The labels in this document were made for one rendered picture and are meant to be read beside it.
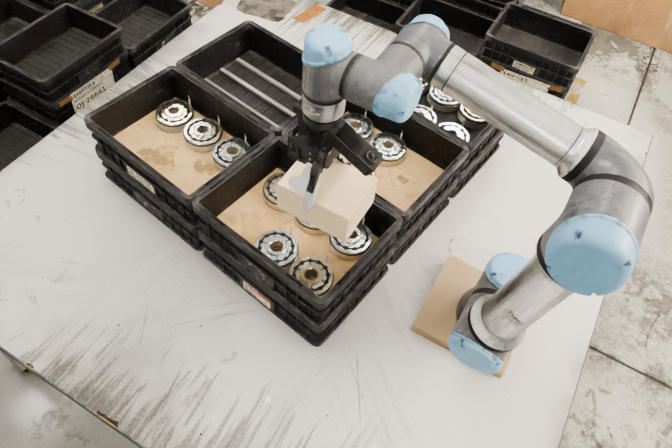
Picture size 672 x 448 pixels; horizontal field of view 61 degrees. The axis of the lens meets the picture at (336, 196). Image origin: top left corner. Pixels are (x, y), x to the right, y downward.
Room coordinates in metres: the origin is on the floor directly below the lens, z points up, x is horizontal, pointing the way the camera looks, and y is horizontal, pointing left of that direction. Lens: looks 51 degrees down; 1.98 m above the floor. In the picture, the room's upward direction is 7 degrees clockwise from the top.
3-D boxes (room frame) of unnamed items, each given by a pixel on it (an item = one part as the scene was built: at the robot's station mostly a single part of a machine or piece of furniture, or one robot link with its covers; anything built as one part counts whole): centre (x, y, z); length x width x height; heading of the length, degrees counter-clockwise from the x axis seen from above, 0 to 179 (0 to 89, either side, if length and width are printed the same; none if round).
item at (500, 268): (0.67, -0.40, 0.89); 0.13 x 0.12 x 0.14; 154
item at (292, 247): (0.72, 0.12, 0.86); 0.10 x 0.10 x 0.01
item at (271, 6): (1.92, 0.35, 0.71); 0.22 x 0.19 x 0.01; 65
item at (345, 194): (0.72, 0.02, 1.08); 0.16 x 0.12 x 0.07; 65
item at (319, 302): (0.79, 0.08, 0.92); 0.40 x 0.30 x 0.02; 56
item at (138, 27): (2.07, 0.94, 0.31); 0.40 x 0.30 x 0.34; 155
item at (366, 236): (0.78, -0.05, 0.86); 0.10 x 0.10 x 0.01
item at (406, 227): (1.03, -0.09, 0.87); 0.40 x 0.30 x 0.11; 56
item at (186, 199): (1.01, 0.41, 0.92); 0.40 x 0.30 x 0.02; 56
